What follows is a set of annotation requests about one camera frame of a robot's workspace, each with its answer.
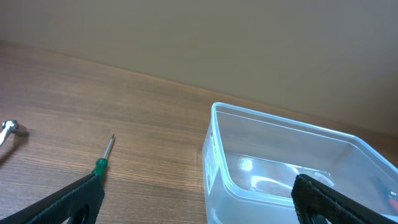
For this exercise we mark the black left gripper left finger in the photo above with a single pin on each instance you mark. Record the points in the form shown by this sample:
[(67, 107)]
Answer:
[(79, 202)]

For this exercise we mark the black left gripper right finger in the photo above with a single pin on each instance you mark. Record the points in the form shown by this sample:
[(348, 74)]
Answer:
[(315, 202)]

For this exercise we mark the red handled cutting pliers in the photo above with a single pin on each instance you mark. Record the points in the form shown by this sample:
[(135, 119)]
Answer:
[(389, 193)]

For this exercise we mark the small silver wrench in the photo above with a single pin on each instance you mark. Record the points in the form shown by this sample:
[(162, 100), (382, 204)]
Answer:
[(8, 127)]

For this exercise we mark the clear plastic container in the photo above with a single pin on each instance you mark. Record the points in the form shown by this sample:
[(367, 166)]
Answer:
[(251, 160)]

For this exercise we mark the green handled screwdriver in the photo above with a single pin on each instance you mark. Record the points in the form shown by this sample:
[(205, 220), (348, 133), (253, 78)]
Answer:
[(102, 163)]

